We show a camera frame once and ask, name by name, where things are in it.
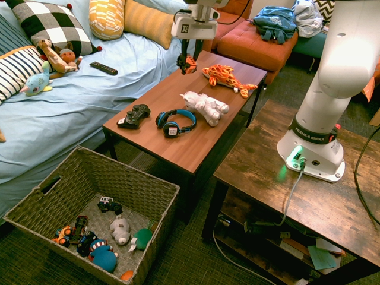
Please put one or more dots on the blue clothing pile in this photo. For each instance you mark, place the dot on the blue clothing pile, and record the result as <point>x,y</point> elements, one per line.
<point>274,22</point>

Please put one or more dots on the reddish wood coffee table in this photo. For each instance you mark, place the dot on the reddish wood coffee table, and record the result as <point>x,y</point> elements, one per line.
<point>178,142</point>

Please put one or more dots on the blue shield hero plush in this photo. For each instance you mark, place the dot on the blue shield hero plush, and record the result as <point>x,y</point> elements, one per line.
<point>104,256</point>

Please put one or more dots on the dark blue toy car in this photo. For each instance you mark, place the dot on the dark blue toy car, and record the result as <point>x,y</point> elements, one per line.
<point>86,243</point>

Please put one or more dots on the white black toy police car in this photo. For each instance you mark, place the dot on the white black toy police car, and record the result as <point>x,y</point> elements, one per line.
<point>108,204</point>

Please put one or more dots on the teal paper sheet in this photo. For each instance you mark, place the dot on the teal paper sheet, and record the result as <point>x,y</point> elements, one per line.
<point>322,257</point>

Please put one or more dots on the woven wicker basket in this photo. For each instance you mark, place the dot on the woven wicker basket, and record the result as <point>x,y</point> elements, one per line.
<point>133,190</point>

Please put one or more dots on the red armchair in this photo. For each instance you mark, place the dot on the red armchair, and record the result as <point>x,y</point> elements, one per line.
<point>234,12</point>

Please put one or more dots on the red tufted ottoman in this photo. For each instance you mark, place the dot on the red tufted ottoman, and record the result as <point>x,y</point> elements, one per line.
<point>255,44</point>

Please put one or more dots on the blue black headphones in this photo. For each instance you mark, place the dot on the blue black headphones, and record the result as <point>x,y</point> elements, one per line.
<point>170,130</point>

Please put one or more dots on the dark teal striped pillow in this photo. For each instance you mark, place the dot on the dark teal striped pillow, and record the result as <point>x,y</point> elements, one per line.
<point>12,37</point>

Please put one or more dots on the light blue bird plush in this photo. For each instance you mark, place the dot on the light blue bird plush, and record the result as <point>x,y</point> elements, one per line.
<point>37,84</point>

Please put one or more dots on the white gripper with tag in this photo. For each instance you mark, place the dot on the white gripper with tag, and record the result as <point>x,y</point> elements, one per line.
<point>194,28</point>

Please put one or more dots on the red toy fire truck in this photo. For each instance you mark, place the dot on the red toy fire truck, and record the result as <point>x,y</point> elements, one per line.
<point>190,64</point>

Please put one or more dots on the orange toy truck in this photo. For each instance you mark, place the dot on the orange toy truck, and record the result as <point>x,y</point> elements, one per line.
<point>63,236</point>

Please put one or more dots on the brown deer plush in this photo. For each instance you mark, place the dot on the brown deer plush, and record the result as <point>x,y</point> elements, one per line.
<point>56,60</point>

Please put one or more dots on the black game controller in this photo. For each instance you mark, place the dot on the black game controller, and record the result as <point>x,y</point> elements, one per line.
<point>133,116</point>

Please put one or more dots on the black white chevron pillow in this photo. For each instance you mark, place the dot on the black white chevron pillow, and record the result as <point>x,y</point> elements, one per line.
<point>325,9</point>

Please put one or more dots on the black white checkered pillow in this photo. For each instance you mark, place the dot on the black white checkered pillow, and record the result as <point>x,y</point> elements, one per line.
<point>56,25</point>

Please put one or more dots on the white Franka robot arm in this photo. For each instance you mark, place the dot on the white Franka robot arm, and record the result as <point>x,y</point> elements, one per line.
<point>332,89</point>

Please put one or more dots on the navy white striped pillow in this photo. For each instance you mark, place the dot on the navy white striped pillow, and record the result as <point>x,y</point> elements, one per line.
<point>16,71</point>

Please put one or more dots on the rustic dark wood table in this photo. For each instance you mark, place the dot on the rustic dark wood table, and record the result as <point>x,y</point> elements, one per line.
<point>311,202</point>

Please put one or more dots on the yellow patterned bolster pillow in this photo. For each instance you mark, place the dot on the yellow patterned bolster pillow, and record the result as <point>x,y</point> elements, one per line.
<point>105,17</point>

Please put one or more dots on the red black toy race car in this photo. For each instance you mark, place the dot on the red black toy race car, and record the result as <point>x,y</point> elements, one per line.
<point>78,228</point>

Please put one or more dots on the light blue sheeted bed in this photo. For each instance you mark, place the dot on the light blue sheeted bed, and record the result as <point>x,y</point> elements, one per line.
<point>74,112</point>

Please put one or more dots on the black remote control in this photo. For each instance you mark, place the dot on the black remote control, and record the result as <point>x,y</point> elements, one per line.
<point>104,68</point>

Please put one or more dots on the orange flame dolphin plush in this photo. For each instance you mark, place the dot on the orange flame dolphin plush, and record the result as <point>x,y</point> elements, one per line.
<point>224,77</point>

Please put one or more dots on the orange ball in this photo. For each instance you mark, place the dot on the orange ball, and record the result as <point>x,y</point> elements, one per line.
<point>127,275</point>

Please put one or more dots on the teal sofa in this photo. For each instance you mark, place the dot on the teal sofa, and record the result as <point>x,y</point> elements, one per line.
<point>308,46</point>

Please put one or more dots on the grey hippo plush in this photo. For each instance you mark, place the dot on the grey hippo plush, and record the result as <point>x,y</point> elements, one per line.
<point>120,230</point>

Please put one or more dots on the orange pillow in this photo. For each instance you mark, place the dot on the orange pillow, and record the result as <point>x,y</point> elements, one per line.
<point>148,22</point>

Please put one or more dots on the white crumpled cloth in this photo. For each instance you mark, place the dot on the white crumpled cloth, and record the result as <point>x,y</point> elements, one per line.
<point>307,17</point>

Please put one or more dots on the white unicorn plush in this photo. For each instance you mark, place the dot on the white unicorn plush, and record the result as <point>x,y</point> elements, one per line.
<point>207,107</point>

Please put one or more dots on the green plush toy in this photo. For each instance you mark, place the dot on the green plush toy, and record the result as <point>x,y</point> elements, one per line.
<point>143,239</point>

